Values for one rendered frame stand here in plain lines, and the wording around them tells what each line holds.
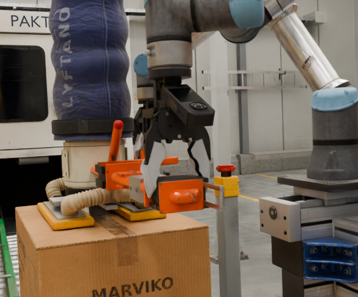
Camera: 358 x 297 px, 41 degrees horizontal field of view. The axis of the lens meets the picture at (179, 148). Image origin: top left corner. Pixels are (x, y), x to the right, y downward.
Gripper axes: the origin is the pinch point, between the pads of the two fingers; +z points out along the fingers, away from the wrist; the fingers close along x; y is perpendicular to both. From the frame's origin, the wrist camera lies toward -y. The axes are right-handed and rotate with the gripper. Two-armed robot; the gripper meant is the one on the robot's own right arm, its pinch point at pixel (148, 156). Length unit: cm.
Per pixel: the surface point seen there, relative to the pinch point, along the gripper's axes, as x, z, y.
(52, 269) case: -43, 18, 61
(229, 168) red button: 24.7, 4.9, 14.4
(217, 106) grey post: 137, -23, -211
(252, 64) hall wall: 540, -133, -810
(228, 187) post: 24.0, 11.7, 14.4
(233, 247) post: 25.4, 33.3, 14.2
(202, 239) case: -8, 16, 61
